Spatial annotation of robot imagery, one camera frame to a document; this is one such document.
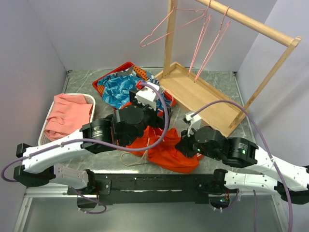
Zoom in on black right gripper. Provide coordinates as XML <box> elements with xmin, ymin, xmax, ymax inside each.
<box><xmin>174</xmin><ymin>126</ymin><xmax>222</xmax><ymax>160</ymax></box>

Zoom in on orange drawstring shorts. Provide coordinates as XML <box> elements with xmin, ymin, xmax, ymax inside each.
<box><xmin>120</xmin><ymin>126</ymin><xmax>202</xmax><ymax>174</ymax></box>

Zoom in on pink wire hanger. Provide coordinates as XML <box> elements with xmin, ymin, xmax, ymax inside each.
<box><xmin>140</xmin><ymin>7</ymin><xmax>207</xmax><ymax>48</ymax></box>
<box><xmin>162</xmin><ymin>89</ymin><xmax>175</xmax><ymax>107</ymax></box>
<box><xmin>194</xmin><ymin>6</ymin><xmax>231</xmax><ymax>82</ymax></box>
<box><xmin>188</xmin><ymin>0</ymin><xmax>211</xmax><ymax>75</ymax></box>

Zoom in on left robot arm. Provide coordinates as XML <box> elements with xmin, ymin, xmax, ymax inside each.
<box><xmin>13</xmin><ymin>105</ymin><xmax>171</xmax><ymax>194</ymax></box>

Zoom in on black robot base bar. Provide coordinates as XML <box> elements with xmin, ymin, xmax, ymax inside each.
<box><xmin>57</xmin><ymin>173</ymin><xmax>244</xmax><ymax>210</ymax></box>

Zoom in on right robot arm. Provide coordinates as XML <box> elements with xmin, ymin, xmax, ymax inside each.
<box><xmin>175</xmin><ymin>126</ymin><xmax>309</xmax><ymax>205</ymax></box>

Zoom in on blue leaf-patterned shorts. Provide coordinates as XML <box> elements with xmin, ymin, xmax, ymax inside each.
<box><xmin>98</xmin><ymin>72</ymin><xmax>173</xmax><ymax>112</ymax></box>

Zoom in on red plastic bin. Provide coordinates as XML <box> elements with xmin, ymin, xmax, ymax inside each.
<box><xmin>92</xmin><ymin>61</ymin><xmax>177</xmax><ymax>114</ymax></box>

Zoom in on navy printed garment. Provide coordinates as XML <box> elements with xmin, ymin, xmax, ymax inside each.
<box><xmin>145</xmin><ymin>75</ymin><xmax>159</xmax><ymax>86</ymax></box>

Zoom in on wooden clothes rack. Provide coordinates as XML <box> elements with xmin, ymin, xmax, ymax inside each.
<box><xmin>157</xmin><ymin>0</ymin><xmax>302</xmax><ymax>136</ymax></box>

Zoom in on orange dotted garment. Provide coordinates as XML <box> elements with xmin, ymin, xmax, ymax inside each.
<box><xmin>133</xmin><ymin>65</ymin><xmax>149</xmax><ymax>81</ymax></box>

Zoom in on white perforated laundry basket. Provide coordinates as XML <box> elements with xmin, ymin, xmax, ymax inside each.
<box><xmin>38</xmin><ymin>93</ymin><xmax>97</xmax><ymax>146</ymax></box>

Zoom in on pink garment in basket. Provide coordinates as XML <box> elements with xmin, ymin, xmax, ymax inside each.
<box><xmin>43</xmin><ymin>93</ymin><xmax>94</xmax><ymax>143</ymax></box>

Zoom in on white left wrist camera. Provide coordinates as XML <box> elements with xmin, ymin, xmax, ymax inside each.
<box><xmin>134</xmin><ymin>81</ymin><xmax>158</xmax><ymax>111</ymax></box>

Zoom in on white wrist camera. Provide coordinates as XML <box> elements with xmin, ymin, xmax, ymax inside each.
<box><xmin>134</xmin><ymin>81</ymin><xmax>158</xmax><ymax>111</ymax></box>
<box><xmin>184</xmin><ymin>111</ymin><xmax>201</xmax><ymax>137</ymax></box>

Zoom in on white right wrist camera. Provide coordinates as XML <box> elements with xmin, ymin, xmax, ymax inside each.
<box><xmin>184</xmin><ymin>111</ymin><xmax>201</xmax><ymax>137</ymax></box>

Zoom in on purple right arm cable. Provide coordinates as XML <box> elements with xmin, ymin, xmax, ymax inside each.
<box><xmin>190</xmin><ymin>100</ymin><xmax>294</xmax><ymax>232</ymax></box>

